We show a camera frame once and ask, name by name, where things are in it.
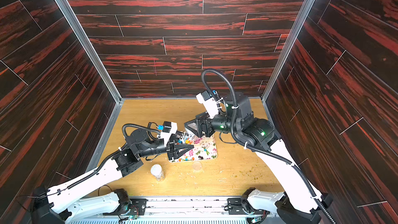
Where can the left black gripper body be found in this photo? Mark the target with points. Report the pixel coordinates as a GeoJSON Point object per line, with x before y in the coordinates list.
{"type": "Point", "coordinates": [168, 150]}

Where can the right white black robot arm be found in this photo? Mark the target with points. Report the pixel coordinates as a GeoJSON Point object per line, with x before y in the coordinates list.
{"type": "Point", "coordinates": [300, 202]}

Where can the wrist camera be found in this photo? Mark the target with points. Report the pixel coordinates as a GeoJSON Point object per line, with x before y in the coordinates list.
{"type": "Point", "coordinates": [167, 129]}
{"type": "Point", "coordinates": [210, 104]}

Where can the floral pattern tray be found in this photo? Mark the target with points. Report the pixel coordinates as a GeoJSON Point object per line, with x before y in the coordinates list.
{"type": "Point", "coordinates": [204, 149]}

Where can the jar with white lid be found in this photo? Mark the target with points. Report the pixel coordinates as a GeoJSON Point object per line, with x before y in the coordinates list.
{"type": "Point", "coordinates": [157, 171]}

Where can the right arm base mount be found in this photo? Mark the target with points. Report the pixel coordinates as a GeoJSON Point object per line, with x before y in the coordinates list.
{"type": "Point", "coordinates": [236, 207]}

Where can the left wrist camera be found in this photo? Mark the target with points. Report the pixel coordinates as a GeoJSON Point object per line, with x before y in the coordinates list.
{"type": "Point", "coordinates": [167, 129]}

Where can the clear candy jar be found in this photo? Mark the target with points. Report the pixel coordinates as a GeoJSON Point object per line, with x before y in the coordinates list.
{"type": "Point", "coordinates": [185, 133]}

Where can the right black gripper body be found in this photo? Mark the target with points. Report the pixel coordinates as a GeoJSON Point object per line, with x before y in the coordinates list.
{"type": "Point", "coordinates": [204, 126]}

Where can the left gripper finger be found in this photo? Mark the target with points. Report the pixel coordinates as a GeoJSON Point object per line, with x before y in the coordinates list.
{"type": "Point", "coordinates": [178, 140]}
{"type": "Point", "coordinates": [183, 148]}

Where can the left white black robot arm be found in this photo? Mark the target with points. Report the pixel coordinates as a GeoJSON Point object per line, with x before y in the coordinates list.
{"type": "Point", "coordinates": [68, 202]}

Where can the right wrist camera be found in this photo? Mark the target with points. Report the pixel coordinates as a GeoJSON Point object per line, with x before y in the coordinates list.
{"type": "Point", "coordinates": [210, 104]}

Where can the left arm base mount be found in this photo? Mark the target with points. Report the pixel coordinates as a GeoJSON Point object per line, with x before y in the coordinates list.
{"type": "Point", "coordinates": [136, 207]}

